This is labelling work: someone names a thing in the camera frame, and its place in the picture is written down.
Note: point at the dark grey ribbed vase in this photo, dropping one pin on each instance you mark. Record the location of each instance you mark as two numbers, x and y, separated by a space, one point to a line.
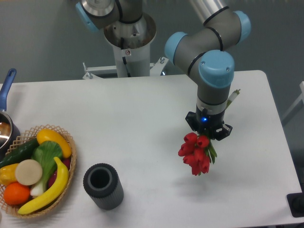
101 182

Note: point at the black device at table edge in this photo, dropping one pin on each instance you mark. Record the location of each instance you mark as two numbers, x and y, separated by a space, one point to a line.
296 204

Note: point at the red fruit in basket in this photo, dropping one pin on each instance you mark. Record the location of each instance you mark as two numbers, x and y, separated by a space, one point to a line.
52 179

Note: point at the yellow lemon squash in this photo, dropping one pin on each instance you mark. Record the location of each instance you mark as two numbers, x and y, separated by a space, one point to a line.
51 135

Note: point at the red tulip bouquet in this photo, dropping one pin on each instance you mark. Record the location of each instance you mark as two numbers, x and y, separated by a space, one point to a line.
197 150

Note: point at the yellow banana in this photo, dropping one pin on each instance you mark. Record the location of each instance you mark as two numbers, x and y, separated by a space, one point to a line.
51 194

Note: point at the beige round disc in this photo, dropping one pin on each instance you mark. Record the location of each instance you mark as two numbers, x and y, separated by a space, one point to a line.
28 172

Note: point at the woven wicker basket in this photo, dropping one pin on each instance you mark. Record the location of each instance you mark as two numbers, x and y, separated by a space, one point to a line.
24 137

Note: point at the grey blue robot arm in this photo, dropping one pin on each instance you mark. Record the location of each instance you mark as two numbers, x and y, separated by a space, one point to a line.
202 57

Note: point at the orange fruit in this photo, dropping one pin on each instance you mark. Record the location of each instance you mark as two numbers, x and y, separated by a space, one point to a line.
16 194

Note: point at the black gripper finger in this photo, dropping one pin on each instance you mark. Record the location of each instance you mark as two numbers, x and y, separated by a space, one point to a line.
192 121
221 133

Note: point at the green bok choy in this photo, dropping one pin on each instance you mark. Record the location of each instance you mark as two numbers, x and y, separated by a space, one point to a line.
44 155

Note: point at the green cucumber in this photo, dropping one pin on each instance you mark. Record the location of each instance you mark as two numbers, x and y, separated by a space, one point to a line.
22 152

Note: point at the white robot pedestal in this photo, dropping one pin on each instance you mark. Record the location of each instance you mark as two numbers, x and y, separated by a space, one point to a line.
131 48

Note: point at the yellow bell pepper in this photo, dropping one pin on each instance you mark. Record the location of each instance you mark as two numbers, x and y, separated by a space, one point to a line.
7 174

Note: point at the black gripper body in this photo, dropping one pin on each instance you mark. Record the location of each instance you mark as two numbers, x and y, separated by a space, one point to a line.
206 121

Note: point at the white frame at right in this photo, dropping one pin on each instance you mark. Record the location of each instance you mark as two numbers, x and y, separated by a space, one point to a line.
295 107

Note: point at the blue handled saucepan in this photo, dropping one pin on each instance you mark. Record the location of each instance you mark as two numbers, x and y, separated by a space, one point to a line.
8 130

